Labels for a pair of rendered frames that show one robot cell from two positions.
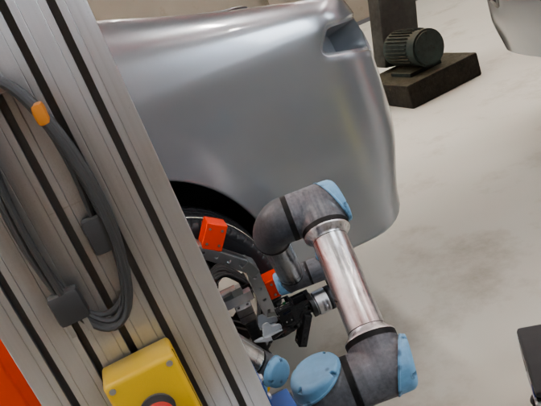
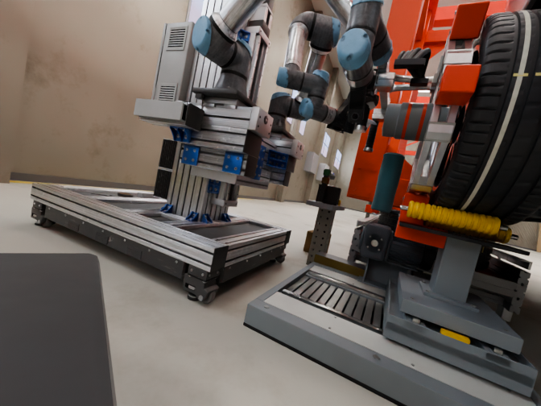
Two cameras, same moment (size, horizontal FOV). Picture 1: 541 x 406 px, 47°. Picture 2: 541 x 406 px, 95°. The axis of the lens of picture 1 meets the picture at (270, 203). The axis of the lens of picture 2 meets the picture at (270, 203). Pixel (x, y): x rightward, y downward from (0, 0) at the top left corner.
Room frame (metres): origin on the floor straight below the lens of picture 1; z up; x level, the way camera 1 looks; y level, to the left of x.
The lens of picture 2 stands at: (1.93, -0.73, 0.49)
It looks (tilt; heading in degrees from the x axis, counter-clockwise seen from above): 4 degrees down; 124
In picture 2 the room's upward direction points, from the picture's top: 12 degrees clockwise
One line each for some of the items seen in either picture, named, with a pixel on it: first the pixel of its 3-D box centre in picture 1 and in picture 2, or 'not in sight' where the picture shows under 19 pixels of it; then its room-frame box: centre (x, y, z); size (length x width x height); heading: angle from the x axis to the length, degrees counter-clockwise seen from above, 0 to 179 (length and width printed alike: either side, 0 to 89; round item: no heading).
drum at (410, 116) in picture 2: not in sight; (413, 122); (1.77, 0.38, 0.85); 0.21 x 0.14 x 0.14; 8
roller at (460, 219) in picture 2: not in sight; (449, 217); (1.96, 0.28, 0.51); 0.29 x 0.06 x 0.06; 8
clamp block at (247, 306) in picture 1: (244, 308); (380, 81); (1.66, 0.19, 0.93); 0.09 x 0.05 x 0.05; 8
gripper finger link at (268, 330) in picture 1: (266, 331); not in sight; (1.61, 0.15, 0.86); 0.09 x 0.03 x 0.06; 106
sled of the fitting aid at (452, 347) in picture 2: not in sight; (437, 317); (2.01, 0.44, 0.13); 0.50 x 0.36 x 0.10; 98
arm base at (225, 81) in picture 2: not in sight; (231, 87); (1.09, 0.05, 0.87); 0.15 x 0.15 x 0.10
